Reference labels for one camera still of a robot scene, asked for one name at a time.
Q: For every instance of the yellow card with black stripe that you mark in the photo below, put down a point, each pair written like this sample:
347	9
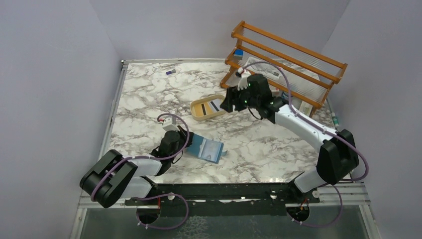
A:
202	109

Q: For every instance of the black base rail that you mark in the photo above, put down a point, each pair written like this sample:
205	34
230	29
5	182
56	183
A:
153	201

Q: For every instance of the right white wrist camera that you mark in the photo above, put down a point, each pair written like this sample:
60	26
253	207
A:
243	74

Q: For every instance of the small purple white object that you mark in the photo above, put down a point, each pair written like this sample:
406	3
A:
171	72

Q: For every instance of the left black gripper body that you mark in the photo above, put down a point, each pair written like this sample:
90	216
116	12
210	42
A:
183	139

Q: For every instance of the beige oval tray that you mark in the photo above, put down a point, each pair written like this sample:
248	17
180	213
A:
207	99

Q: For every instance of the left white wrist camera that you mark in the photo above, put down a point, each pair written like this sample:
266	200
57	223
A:
169	124

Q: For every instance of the green white marker pen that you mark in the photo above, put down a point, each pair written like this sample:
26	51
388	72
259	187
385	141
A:
335	120

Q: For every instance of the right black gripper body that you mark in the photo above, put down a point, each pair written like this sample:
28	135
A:
243	99

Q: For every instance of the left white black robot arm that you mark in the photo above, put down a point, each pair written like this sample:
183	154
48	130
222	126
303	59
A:
132	171

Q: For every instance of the small white green box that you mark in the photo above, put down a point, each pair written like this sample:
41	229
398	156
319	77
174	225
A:
306	108

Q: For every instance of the grey card with black stripe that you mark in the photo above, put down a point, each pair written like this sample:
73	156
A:
215	105

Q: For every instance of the blue white small jar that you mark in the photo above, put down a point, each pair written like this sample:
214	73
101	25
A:
285	95

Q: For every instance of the white printed flat package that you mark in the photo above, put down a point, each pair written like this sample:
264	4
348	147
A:
268	70

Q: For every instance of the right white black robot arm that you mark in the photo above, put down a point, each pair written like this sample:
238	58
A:
336	154

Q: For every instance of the blue grey block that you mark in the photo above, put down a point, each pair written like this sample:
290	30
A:
238	54

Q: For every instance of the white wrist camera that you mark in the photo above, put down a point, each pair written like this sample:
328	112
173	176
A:
169	124
243	74

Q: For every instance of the orange wooden shelf rack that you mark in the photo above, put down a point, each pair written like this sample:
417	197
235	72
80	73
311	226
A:
311	75

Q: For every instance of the blue leather card holder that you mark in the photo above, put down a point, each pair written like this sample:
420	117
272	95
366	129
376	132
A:
206	149

